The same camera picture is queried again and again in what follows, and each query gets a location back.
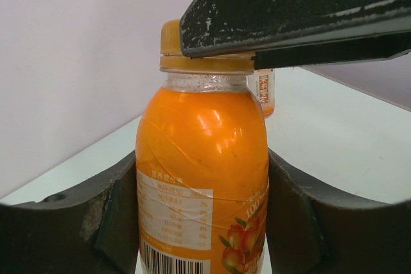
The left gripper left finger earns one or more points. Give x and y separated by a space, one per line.
91 227

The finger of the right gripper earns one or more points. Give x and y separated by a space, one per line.
285 33

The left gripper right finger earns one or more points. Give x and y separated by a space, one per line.
314 227

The small orange juice bottle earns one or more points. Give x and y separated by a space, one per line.
202 170

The large orange tea bottle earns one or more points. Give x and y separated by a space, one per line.
262 84

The orange bottle cap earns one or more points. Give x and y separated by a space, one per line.
170 45

